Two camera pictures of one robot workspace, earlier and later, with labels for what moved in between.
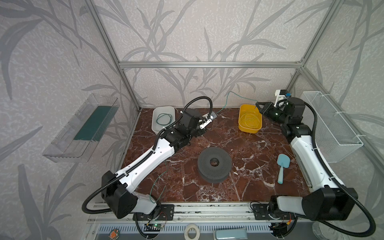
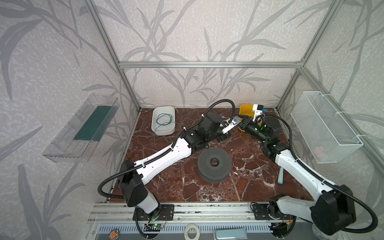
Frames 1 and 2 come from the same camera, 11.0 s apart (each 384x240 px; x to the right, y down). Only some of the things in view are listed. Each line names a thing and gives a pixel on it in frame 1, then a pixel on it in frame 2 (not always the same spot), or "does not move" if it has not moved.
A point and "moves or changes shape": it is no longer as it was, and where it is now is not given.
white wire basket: (336, 137) does not move
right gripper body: (265, 109) → (244, 124)
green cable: (242, 97) moves or changes shape
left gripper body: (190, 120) → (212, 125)
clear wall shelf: (80, 138) does not move
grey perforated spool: (214, 164) does not move
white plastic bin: (162, 116) does not move
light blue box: (230, 234) does not move
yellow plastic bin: (250, 119) does not move
